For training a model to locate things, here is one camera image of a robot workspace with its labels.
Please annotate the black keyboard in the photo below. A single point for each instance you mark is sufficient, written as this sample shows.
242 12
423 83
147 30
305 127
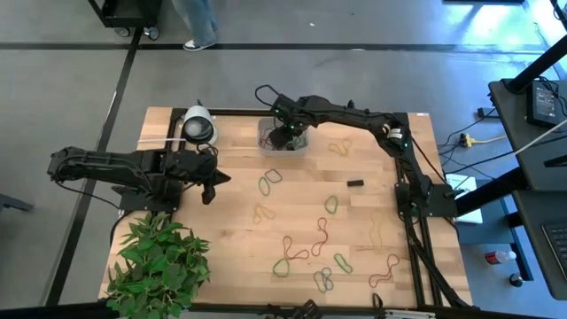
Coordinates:
559 248

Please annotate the black wheeled cart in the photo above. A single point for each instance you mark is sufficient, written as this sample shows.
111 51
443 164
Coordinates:
128 13

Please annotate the black crossbar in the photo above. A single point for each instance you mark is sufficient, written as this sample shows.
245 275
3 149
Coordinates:
53 312

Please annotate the green artificial plant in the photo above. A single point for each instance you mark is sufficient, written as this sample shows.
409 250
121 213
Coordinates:
159 270

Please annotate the black aluminium table frame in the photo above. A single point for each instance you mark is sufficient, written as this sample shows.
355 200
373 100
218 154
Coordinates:
235 112

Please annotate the yellow rubber band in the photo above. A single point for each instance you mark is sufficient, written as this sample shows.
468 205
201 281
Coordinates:
376 230
261 215
340 150

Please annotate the black desk support beam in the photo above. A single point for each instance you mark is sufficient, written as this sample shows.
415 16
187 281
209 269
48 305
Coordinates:
491 190

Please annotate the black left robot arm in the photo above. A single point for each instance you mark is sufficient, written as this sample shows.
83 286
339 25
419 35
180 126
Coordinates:
111 164

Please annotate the dark grey furniture leg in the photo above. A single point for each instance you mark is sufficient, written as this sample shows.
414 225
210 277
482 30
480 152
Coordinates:
15 203

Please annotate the translucent grey plastic bin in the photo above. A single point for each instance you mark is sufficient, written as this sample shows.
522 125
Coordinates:
283 154

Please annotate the black power brick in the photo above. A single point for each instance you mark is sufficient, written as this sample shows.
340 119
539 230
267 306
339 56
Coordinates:
542 106

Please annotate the white dome camera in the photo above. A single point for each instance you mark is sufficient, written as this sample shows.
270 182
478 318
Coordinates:
199 128

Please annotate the white paper sheet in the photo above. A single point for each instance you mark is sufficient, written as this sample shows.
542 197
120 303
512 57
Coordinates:
465 186

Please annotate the black diagonal post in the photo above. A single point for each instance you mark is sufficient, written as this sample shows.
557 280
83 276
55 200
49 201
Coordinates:
538 66

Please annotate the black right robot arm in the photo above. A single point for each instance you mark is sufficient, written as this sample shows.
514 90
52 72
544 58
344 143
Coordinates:
354 117

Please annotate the small black block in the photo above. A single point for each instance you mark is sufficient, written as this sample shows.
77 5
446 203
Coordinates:
355 182

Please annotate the blue rubber band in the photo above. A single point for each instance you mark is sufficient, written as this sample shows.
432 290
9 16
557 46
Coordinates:
266 176
323 280

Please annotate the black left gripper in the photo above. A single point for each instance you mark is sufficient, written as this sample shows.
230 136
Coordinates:
190 168

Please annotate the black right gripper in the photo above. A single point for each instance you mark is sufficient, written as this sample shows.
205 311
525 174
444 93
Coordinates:
292 113

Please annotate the white label strip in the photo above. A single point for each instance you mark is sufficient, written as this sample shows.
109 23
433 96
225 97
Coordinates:
409 315

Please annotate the bottle with red label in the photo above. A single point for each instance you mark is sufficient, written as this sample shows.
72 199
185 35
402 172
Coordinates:
498 257

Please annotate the person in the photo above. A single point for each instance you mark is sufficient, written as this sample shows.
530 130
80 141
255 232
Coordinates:
201 22

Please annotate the black desk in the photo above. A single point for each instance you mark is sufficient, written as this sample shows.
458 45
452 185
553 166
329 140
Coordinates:
509 115

